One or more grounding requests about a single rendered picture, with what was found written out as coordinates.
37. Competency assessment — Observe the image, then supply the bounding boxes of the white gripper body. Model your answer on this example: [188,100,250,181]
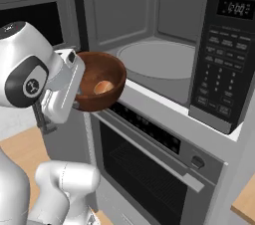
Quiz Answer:
[41,57,87,125]

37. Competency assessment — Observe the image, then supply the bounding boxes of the brown wooden bowl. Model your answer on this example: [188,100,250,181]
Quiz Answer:
[73,51,128,113]

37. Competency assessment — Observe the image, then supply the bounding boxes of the grey microwave door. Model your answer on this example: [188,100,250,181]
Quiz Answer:
[0,0,82,52]

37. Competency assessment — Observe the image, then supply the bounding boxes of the black glass oven door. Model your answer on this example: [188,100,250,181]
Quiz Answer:
[91,113,214,225]

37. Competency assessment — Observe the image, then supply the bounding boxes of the grey microwave turntable plate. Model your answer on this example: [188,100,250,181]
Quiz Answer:
[117,40,197,81]

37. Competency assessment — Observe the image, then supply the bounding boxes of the microwave start button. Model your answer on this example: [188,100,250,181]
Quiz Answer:
[216,104,233,118]

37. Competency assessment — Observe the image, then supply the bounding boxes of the dark grey microwave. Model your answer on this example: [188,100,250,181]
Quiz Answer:
[79,0,255,135]

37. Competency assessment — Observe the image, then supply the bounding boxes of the grey appliance cupboard housing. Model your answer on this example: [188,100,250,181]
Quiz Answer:
[42,79,255,225]

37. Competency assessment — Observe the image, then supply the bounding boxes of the steel built-in oven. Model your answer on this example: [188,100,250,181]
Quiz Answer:
[89,100,231,225]

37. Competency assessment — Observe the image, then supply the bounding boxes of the grey oven knob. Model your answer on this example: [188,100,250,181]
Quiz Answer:
[190,154,206,170]

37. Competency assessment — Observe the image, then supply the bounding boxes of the steel oven door handle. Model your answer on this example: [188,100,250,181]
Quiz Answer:
[95,112,206,193]

